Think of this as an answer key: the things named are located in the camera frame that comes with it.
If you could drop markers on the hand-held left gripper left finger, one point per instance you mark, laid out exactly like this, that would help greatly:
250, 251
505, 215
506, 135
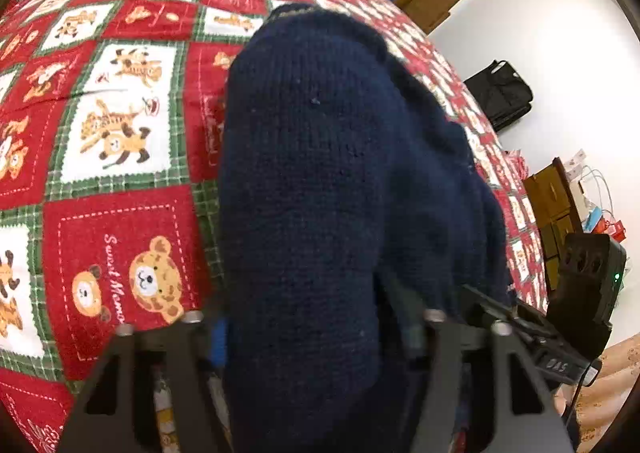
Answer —
217, 344

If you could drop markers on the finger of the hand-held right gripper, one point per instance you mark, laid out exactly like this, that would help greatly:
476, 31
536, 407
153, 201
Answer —
500, 311

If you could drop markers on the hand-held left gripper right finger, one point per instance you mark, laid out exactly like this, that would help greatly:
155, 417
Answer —
415, 338

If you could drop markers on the navy striped knit sweater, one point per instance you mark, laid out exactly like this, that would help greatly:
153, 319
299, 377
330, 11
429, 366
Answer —
310, 183

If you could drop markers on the red and blue packets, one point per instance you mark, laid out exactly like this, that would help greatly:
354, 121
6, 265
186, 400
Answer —
597, 223

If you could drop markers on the beige floral cloth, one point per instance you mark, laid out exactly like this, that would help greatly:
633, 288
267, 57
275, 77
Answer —
610, 383

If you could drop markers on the dark wooden nightstand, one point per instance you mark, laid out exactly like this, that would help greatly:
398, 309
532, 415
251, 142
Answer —
550, 203

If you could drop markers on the red checked bear quilt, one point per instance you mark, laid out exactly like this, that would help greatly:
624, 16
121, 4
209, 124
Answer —
115, 158

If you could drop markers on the black bag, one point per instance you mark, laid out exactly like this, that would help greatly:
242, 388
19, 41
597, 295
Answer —
500, 93

